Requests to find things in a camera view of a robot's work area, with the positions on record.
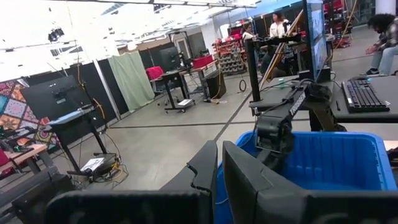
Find red plastic crate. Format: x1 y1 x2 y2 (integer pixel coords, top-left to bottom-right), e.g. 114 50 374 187
192 54 215 68

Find black cabinet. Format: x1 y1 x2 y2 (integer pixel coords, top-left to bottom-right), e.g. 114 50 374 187
203 70 227 100

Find computer monitor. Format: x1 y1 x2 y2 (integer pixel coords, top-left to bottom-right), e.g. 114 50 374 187
303 0 331 82

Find wooden table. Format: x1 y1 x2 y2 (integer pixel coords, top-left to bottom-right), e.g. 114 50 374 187
0 143 55 175

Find black standing desk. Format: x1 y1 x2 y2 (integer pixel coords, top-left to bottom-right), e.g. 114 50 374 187
160 68 197 113

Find red chair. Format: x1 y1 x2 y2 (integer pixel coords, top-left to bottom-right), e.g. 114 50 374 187
145 65 165 82

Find shelf with red bins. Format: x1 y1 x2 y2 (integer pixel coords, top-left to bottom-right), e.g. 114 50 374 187
213 39 248 75

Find black screen on stand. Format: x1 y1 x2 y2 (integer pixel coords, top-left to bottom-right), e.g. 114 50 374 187
20 74 108 175

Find blue plastic bin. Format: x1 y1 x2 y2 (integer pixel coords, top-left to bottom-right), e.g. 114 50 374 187
214 129 398 224

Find person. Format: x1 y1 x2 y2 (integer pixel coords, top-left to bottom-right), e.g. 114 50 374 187
269 11 290 39
241 24 259 41
360 12 398 77

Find black partition panel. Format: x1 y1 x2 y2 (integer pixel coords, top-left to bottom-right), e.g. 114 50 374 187
62 57 130 125

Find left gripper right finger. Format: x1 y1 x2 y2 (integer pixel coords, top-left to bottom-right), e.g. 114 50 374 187
222 140 398 224

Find white box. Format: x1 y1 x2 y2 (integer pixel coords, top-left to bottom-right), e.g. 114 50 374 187
80 157 106 174

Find colourful patterned quilt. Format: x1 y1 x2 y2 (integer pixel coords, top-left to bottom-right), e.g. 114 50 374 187
0 79 60 147

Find green curtain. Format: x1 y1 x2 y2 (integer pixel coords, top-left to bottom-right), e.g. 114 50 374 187
107 50 155 113

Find black ceiling fixture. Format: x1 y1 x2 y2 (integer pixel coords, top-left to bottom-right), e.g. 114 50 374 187
48 27 65 43

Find black pole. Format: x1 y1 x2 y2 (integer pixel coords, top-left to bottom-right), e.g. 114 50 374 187
244 34 302 103

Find dark grey desk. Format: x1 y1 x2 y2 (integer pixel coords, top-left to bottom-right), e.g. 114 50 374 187
248 74 398 124

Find wooden slats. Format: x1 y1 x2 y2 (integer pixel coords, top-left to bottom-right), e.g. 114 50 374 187
259 9 305 91

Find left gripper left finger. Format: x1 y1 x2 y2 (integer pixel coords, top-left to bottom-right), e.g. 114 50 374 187
45 139 218 224

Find backlit black keyboard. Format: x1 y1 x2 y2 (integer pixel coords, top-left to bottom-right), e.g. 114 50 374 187
341 78 391 113

